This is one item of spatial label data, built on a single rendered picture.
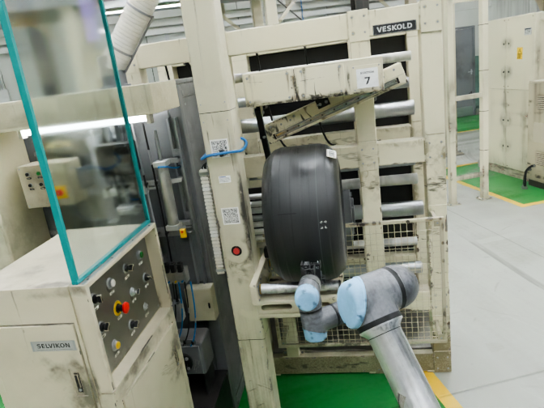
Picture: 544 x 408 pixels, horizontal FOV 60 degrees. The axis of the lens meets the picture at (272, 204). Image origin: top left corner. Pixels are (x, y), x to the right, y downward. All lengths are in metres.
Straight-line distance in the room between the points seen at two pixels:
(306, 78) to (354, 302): 1.20
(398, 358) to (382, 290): 0.16
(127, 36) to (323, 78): 0.90
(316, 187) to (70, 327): 0.94
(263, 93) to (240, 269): 0.78
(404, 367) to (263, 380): 1.26
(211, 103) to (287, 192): 0.47
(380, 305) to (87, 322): 0.86
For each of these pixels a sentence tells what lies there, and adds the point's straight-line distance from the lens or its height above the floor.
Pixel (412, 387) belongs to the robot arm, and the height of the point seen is 1.06.
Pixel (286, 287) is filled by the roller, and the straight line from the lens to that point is 2.01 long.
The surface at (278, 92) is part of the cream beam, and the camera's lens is 2.13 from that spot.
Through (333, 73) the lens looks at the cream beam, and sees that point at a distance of 2.11.
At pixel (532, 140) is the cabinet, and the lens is 6.43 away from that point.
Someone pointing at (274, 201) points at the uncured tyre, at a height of 1.32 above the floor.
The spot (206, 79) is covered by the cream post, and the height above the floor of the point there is 1.78.
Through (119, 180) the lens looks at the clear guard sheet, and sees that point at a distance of 1.76.
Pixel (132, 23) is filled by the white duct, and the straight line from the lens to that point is 2.32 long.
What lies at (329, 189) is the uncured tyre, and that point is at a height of 1.33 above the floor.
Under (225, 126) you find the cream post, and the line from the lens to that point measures 1.92.
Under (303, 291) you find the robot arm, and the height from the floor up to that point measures 1.12.
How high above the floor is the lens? 1.80
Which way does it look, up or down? 16 degrees down
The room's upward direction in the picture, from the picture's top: 8 degrees counter-clockwise
